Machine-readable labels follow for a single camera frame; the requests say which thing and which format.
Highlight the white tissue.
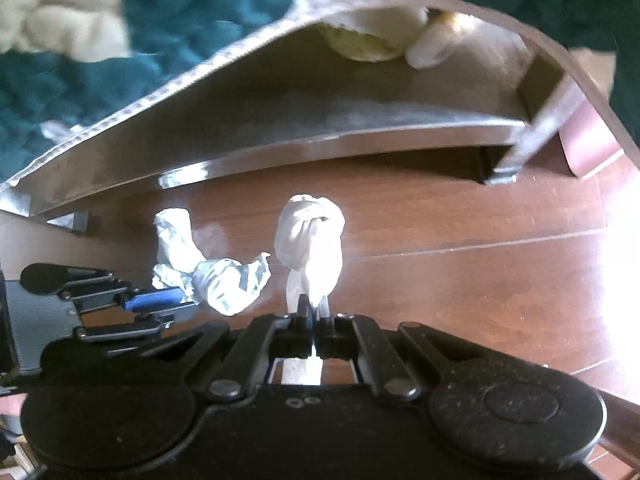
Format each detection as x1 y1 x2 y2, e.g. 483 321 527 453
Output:
274 194 347 309

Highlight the yellow green ball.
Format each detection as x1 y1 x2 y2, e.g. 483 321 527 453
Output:
320 25 404 63

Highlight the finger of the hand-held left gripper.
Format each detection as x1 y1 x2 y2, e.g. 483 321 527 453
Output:
20 262 185 314
74 305 197 345

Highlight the teal zigzag quilt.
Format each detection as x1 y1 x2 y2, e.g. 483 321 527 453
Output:
0 0 640 186

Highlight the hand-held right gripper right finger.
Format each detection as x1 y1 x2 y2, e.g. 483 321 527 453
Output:
313 296 517 404

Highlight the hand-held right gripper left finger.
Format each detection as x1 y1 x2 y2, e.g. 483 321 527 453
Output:
107 295 312 403

